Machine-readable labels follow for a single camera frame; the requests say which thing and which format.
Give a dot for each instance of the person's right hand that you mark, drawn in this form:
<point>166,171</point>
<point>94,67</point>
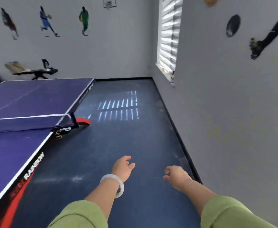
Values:
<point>179,178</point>

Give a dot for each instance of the person's left hand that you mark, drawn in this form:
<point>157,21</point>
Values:
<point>122,168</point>

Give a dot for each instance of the dark table tennis net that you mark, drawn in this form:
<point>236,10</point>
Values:
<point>22,123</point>

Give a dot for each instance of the blue table tennis table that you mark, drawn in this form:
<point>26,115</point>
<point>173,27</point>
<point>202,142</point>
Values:
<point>34,94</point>

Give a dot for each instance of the green right sleeve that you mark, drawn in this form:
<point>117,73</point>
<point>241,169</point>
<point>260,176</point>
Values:
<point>231,216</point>

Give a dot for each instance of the small dark sill item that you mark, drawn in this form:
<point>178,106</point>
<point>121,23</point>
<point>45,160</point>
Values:
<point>172,75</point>

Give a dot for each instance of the black sit-up bench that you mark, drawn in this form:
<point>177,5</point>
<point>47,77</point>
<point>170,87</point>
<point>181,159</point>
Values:
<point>39,71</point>

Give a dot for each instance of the striped zebra window blind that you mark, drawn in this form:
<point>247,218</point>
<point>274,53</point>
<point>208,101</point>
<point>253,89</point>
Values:
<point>169,33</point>

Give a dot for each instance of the brown paper bag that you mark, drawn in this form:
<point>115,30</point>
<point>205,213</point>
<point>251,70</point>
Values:
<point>15,66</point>

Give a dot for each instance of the green player wall sticker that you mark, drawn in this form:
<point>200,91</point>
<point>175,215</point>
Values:
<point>84,17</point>

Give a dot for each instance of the black football wall sticker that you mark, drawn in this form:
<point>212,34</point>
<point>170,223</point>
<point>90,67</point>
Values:
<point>233,26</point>

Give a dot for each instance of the basketball hoop wall sticker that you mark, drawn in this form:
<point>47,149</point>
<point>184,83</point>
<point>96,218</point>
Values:
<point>108,4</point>

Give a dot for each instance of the blue player wall sticker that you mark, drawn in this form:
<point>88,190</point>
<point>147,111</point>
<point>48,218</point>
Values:
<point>45,21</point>

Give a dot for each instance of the footballer leg wall sticker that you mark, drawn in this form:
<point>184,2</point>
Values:
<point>272,33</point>

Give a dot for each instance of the red player wall sticker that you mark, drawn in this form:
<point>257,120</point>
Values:
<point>8,21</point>

